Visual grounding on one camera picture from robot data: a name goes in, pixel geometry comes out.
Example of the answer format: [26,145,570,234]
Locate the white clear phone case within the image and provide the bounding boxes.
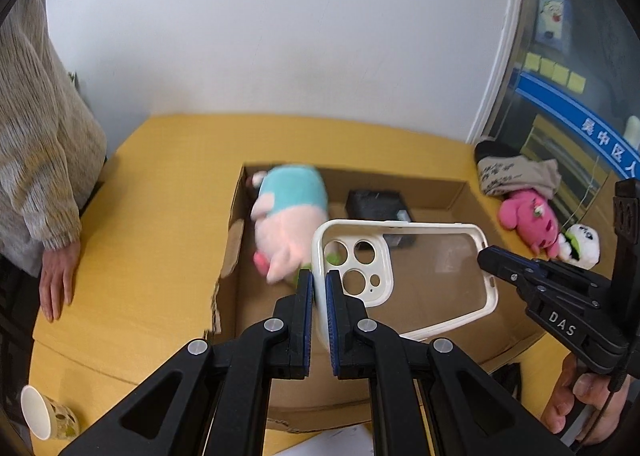
[311,219,499,344]

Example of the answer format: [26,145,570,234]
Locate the pastel plush toy green hair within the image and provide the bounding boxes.
[250,165,329,284]

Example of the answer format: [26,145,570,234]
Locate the bare right hand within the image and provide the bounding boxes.
[540,353,634,445]

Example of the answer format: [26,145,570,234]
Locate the white panda plush toy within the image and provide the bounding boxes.
[559,223,600,270]

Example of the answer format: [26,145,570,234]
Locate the pink plush toy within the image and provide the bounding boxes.
[498,190,560,259]

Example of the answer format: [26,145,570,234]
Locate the white paper sheet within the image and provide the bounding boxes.
[278,424,374,456]

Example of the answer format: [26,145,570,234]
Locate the beige printed cloth bag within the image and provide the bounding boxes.
[474,140,562,199]

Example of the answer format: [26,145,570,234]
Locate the paper cup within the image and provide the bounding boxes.
[20,384,80,441]

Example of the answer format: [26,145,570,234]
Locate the cardboard box tray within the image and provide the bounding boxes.
[204,163,547,434]

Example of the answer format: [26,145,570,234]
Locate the small black product box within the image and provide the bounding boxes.
[345,190,413,222]

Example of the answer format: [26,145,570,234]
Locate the yellow sticky notes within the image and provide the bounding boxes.
[524,52,587,94]

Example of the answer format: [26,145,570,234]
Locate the man in grey hoodie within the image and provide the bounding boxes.
[1,0,107,322]

